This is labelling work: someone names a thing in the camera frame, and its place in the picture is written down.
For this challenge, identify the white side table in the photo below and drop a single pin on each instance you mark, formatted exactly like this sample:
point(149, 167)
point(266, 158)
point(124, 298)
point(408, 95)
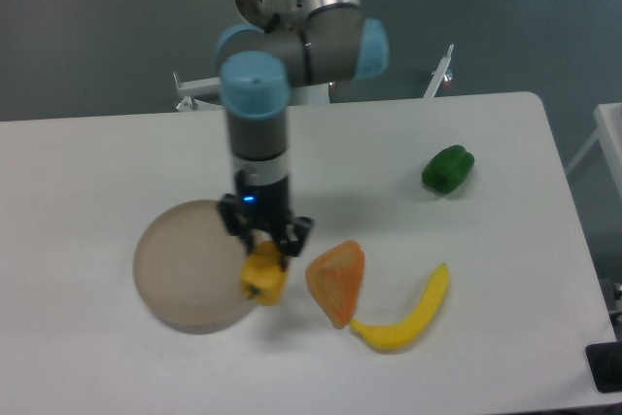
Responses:
point(608, 135)

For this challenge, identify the black device at table edge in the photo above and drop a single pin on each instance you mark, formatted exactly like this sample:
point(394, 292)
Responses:
point(604, 360)

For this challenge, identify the yellow toy bell pepper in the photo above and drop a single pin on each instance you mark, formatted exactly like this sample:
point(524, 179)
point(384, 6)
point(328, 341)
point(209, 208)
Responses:
point(262, 277)

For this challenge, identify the white table leg bracket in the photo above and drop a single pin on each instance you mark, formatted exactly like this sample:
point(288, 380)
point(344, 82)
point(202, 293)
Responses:
point(441, 75)

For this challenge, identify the green toy bell pepper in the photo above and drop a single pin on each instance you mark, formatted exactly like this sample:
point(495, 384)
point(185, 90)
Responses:
point(448, 169)

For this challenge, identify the beige round plate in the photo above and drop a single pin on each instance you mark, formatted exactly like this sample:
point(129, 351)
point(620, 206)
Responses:
point(186, 270)

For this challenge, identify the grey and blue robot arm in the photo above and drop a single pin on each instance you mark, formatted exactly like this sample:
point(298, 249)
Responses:
point(259, 68)

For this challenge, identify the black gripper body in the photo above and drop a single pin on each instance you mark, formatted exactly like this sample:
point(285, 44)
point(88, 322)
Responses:
point(264, 207)

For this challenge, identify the yellow toy banana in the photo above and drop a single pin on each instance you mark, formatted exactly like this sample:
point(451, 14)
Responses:
point(393, 337)

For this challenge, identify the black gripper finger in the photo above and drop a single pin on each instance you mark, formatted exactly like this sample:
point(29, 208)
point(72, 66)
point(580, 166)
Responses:
point(292, 238)
point(235, 223)

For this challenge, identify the orange toy bread slice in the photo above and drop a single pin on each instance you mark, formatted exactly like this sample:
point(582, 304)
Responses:
point(334, 279)

